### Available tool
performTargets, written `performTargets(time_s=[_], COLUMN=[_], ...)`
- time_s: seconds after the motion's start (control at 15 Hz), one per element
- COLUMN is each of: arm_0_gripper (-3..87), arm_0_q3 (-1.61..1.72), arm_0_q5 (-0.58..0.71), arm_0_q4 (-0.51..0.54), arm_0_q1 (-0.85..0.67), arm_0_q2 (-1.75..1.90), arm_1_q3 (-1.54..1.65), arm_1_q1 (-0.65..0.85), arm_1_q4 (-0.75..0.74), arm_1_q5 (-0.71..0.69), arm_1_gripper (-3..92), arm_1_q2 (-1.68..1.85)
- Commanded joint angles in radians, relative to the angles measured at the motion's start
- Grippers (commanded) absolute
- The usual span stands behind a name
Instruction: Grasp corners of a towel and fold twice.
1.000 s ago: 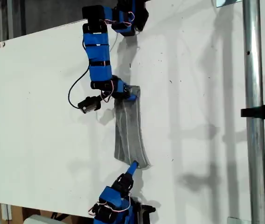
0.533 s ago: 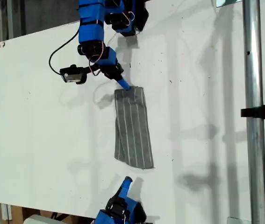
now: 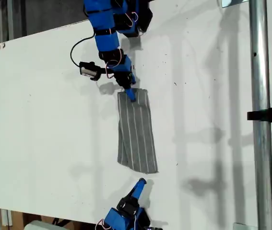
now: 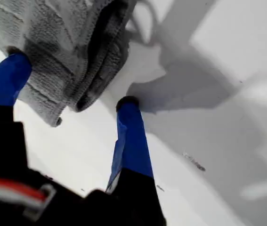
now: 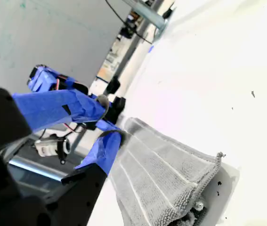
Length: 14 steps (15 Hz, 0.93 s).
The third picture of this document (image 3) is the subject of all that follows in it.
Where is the grey white-striped towel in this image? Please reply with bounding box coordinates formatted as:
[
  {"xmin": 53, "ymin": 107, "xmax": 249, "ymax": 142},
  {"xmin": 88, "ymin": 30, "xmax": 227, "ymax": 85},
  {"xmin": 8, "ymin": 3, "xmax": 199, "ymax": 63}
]
[{"xmin": 116, "ymin": 88, "xmax": 160, "ymax": 174}]

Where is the large cardboard box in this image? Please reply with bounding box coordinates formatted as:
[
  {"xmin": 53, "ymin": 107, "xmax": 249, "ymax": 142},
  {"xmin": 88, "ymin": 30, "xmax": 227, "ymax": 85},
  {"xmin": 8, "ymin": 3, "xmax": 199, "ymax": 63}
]
[{"xmin": 0, "ymin": 209, "xmax": 97, "ymax": 230}]

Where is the black clamp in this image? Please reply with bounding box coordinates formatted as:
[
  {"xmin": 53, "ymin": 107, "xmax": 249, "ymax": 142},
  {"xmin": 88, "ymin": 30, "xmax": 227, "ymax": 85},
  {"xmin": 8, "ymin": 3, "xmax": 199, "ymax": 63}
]
[{"xmin": 247, "ymin": 102, "xmax": 272, "ymax": 127}]

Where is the black camera cable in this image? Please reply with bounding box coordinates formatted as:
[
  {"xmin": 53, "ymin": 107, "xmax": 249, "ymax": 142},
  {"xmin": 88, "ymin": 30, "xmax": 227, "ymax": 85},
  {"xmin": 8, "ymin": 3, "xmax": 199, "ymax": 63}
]
[{"xmin": 70, "ymin": 33, "xmax": 96, "ymax": 67}]

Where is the steel post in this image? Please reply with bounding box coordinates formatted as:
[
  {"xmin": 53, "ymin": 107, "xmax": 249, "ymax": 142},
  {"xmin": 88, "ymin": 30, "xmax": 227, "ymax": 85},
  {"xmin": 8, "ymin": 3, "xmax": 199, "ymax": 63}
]
[{"xmin": 248, "ymin": 0, "xmax": 272, "ymax": 230}]

